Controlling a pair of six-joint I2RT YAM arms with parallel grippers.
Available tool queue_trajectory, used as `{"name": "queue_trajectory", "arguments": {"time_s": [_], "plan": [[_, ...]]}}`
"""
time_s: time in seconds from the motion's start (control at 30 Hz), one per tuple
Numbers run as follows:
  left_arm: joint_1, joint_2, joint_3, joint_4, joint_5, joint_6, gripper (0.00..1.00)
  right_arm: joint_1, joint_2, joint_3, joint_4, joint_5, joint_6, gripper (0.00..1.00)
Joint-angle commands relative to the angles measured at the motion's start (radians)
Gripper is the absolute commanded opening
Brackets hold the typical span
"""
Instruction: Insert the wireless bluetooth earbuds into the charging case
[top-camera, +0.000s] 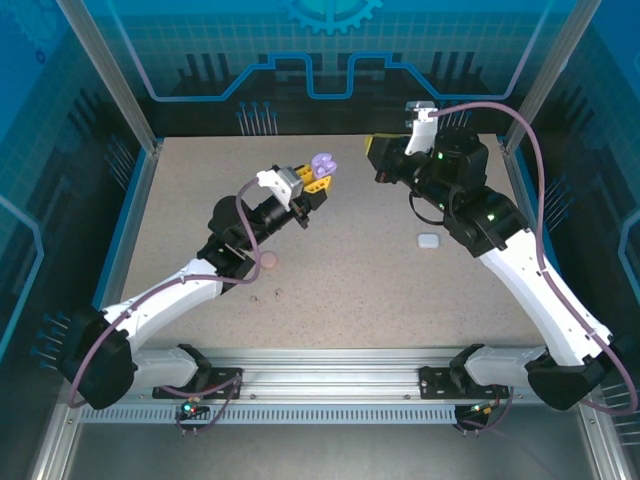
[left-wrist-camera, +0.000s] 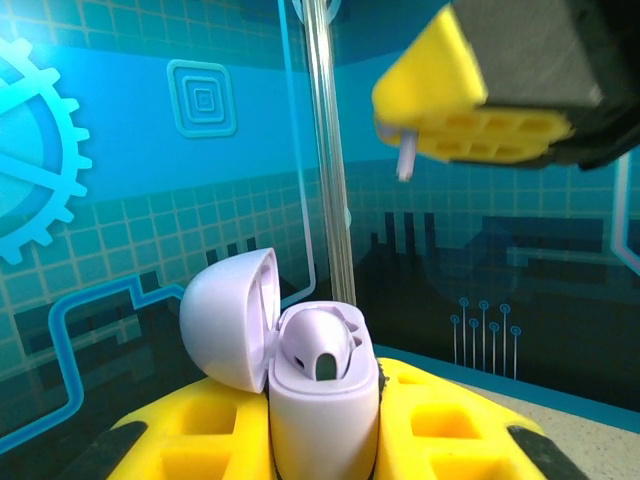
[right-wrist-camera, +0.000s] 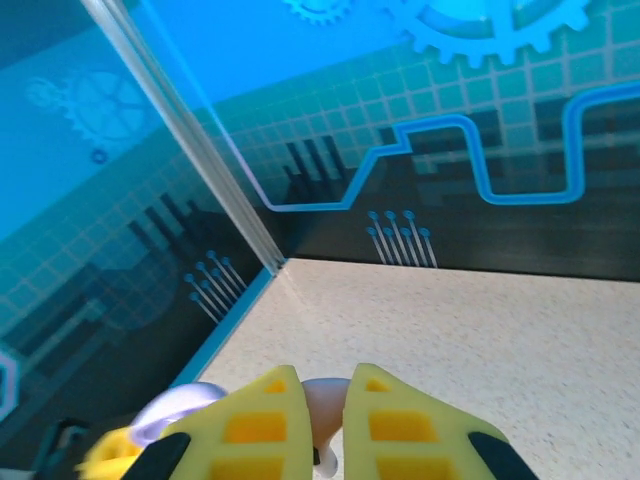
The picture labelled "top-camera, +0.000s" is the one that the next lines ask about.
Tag purple earbud charging case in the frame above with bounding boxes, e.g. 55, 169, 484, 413
310, 151, 339, 177

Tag thin black cable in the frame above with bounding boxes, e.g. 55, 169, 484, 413
407, 191, 447, 227

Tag slotted grey cable duct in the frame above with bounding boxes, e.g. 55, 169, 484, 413
78, 405, 474, 426

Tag aluminium base beam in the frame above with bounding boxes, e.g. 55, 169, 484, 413
64, 347, 599, 401

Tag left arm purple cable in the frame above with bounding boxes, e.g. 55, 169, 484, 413
67, 178, 264, 437

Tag aluminium frame leg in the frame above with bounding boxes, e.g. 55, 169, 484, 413
579, 399, 634, 480
27, 399, 81, 480

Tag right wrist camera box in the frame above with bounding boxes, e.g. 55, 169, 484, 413
403, 100, 440, 156

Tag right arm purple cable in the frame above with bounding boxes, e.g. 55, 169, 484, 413
430, 101, 632, 437

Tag aluminium side rail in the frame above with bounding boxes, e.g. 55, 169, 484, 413
499, 134, 574, 364
82, 142, 164, 364

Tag connector board with lights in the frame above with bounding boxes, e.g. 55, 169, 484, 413
457, 399, 501, 421
175, 397, 209, 420

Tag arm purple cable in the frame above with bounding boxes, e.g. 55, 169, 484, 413
67, 178, 264, 437
430, 101, 632, 437

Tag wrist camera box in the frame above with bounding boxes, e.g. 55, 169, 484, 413
255, 164, 302, 207
403, 100, 440, 156

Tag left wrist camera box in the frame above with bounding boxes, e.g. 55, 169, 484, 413
255, 164, 302, 207

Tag aluminium frame post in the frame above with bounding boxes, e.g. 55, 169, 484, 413
55, 0, 164, 154
502, 0, 601, 154

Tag grey metal sheet tray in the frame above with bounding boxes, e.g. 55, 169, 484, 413
64, 424, 601, 480

